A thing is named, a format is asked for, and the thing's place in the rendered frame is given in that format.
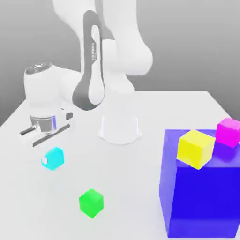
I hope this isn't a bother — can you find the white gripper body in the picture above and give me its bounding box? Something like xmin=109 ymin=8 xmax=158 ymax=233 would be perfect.
xmin=18 ymin=123 xmax=71 ymax=150

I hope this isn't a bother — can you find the small cyan cube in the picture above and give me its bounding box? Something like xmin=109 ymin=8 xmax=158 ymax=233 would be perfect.
xmin=41 ymin=146 xmax=65 ymax=171

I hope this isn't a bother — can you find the small green cube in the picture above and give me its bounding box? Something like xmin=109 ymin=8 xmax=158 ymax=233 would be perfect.
xmin=79 ymin=188 xmax=104 ymax=219

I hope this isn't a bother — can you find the small yellow cube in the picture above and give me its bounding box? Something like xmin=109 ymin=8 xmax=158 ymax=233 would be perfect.
xmin=176 ymin=129 xmax=216 ymax=171

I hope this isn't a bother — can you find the small magenta cube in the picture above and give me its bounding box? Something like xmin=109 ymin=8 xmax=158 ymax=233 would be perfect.
xmin=215 ymin=118 xmax=240 ymax=149

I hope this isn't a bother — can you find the large blue box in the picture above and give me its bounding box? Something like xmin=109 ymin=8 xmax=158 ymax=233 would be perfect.
xmin=159 ymin=129 xmax=240 ymax=239

